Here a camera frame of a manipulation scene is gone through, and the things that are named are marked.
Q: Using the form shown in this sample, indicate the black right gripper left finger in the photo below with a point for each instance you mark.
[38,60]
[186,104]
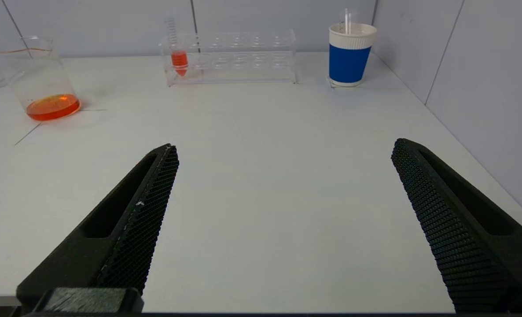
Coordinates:
[124,229]

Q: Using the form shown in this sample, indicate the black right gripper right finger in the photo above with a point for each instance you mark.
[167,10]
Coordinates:
[463,237]

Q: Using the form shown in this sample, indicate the clear test tube yellow pigment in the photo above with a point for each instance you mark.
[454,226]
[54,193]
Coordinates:
[348,22]

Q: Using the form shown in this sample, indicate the clear glass beaker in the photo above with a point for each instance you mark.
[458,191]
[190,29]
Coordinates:
[45,101]

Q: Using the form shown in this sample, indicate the red pigment test tube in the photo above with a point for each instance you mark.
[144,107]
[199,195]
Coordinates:
[179,59]

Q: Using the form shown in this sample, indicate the blue white paper cup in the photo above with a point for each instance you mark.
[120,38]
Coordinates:
[349,61]

